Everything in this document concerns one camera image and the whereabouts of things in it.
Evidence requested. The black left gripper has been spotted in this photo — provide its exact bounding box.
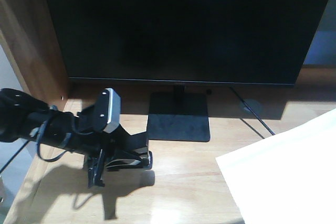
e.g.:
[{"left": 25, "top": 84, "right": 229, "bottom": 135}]
[{"left": 28, "top": 104, "right": 150, "bottom": 189}]

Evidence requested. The white paper sheet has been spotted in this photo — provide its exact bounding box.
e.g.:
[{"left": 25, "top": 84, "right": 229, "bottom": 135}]
[{"left": 216, "top": 110, "right": 335, "bottom": 223}]

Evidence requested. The black stapler with orange button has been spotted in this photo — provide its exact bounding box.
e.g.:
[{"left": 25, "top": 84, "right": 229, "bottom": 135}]
[{"left": 105, "top": 132, "right": 153, "bottom": 171}]

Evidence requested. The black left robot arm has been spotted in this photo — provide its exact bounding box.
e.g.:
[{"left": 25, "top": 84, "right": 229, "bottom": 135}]
[{"left": 1, "top": 88, "right": 152, "bottom": 187}]

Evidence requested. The wooden desk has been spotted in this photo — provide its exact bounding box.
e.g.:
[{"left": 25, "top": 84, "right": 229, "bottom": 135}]
[{"left": 1, "top": 0, "right": 335, "bottom": 223}]

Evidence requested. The black monitor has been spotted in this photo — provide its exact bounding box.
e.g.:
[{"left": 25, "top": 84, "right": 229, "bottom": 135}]
[{"left": 47, "top": 0, "right": 328, "bottom": 142}]

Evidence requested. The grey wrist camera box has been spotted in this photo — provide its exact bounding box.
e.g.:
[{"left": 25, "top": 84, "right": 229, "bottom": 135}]
[{"left": 93, "top": 88, "right": 121, "bottom": 133}]

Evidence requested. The black monitor cable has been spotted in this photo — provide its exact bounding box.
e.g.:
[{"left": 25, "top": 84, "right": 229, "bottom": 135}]
[{"left": 228, "top": 86, "right": 276, "bottom": 135}]

